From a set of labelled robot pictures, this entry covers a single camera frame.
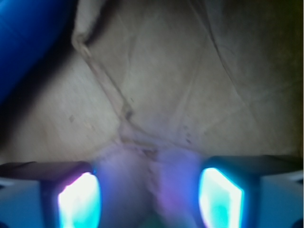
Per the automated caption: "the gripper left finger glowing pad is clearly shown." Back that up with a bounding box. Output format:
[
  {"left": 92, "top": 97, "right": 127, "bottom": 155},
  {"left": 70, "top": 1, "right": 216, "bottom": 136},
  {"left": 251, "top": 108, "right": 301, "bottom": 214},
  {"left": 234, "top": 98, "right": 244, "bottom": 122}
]
[{"left": 0, "top": 161, "right": 102, "bottom": 228}]

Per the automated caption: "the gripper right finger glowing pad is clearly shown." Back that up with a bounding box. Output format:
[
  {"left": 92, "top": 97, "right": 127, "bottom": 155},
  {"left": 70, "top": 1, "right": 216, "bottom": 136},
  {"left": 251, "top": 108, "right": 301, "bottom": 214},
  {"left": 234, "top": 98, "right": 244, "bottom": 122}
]
[{"left": 198, "top": 155, "right": 304, "bottom": 228}]

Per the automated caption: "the brown paper bag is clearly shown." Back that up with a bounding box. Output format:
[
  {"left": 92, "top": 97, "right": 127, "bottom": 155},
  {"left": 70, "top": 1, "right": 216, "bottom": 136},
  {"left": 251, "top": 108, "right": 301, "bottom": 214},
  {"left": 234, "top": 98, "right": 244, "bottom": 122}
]
[{"left": 0, "top": 0, "right": 304, "bottom": 167}]

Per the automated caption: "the blue plastic bottle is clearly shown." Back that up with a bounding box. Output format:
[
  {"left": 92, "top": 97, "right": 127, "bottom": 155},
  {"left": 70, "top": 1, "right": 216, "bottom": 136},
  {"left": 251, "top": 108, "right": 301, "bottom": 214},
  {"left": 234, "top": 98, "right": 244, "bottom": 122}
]
[{"left": 0, "top": 0, "right": 76, "bottom": 102}]

